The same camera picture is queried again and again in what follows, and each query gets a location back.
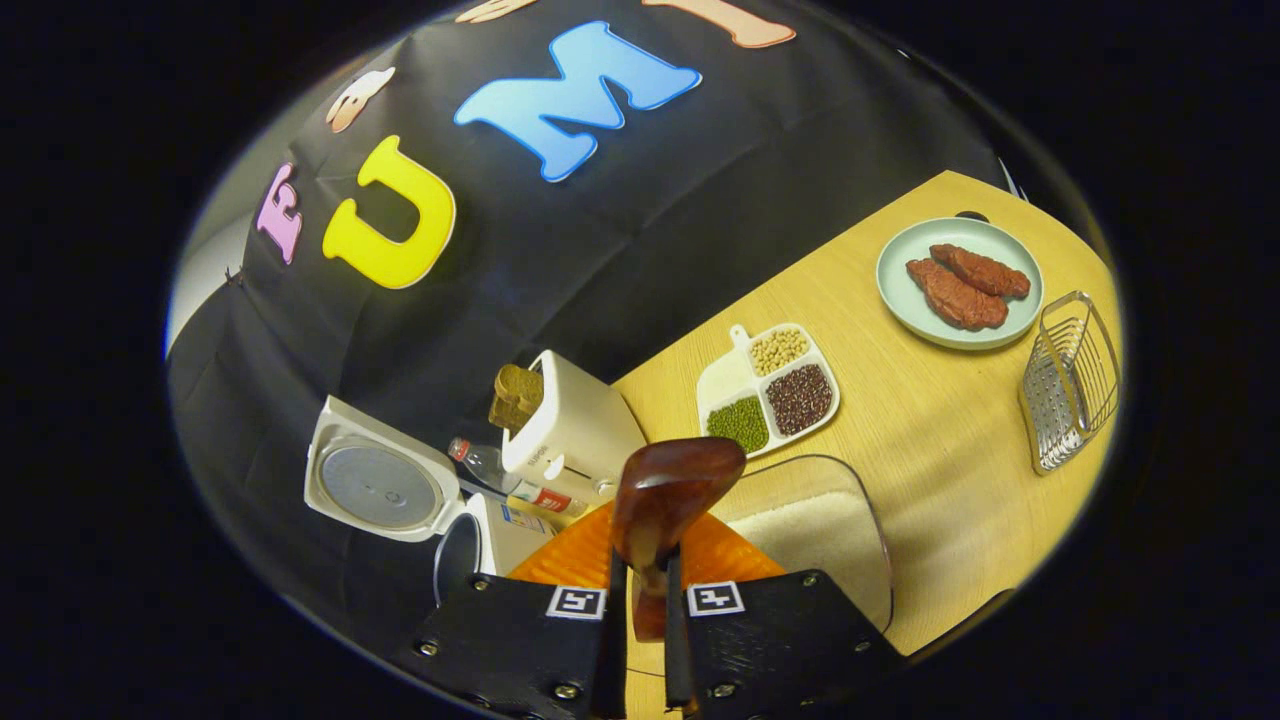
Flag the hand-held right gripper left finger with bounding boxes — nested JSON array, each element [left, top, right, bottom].
[[393, 500, 631, 720]]

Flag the white toaster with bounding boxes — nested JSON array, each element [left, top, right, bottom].
[[500, 350, 649, 501]]

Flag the clear container of rice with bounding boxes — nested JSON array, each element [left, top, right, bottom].
[[715, 455, 894, 633]]

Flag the metal wire chopstick holder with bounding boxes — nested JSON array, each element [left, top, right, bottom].
[[1018, 291, 1122, 476]]

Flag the white rice cooker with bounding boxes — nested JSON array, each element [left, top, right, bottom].
[[303, 395, 556, 606]]

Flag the brown wooden spoon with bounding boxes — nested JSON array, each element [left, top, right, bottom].
[[610, 437, 748, 643]]

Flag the pale green plate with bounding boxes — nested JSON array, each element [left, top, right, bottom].
[[876, 217, 1045, 351]]

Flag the white divided bean dish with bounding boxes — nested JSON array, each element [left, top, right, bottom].
[[696, 323, 841, 459]]

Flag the clear plastic bottle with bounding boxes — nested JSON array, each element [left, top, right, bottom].
[[447, 437, 591, 521]]

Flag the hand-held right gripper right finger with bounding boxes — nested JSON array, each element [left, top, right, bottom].
[[662, 512, 908, 720]]

